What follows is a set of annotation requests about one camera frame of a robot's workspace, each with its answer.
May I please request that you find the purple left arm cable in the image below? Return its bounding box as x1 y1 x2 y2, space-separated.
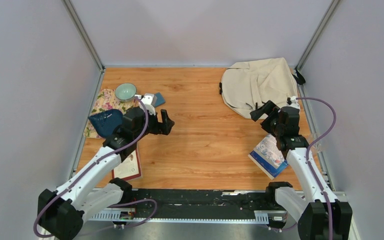
32 97 158 239

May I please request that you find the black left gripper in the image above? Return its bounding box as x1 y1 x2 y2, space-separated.
133 108 174 141

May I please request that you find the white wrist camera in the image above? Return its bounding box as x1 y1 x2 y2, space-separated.
286 96 301 110
134 93 157 116

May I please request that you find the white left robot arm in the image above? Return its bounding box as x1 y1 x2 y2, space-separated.
33 106 175 240

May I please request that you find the red bordered book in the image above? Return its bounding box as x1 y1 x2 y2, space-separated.
111 149 142 181

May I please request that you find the beige canvas backpack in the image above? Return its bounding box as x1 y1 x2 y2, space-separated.
219 57 298 119

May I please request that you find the floral cover book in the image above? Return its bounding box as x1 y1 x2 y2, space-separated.
252 134 287 167

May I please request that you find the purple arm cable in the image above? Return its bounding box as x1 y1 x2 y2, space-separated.
32 97 158 239
264 96 337 240

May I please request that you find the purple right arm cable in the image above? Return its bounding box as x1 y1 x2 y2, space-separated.
264 96 337 240

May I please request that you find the floral cloth placemat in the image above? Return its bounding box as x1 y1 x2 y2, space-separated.
83 89 138 139

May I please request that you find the clear plastic cup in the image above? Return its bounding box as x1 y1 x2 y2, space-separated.
307 132 327 156

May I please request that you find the blue cover book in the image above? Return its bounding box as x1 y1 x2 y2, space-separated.
248 151 288 180

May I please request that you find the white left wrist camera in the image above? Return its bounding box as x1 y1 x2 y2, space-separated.
134 93 157 116

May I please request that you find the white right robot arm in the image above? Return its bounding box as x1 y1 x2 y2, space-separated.
250 96 353 240

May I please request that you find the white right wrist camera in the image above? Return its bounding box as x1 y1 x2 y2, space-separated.
286 96 301 110

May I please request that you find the dark blue leaf dish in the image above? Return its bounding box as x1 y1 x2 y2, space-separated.
88 109 123 138

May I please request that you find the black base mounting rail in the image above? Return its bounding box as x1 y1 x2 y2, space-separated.
91 188 289 229

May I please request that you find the small blue wallet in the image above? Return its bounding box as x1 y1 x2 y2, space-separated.
154 92 166 108

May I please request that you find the pale green ceramic bowl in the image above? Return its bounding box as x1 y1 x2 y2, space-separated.
114 82 137 102

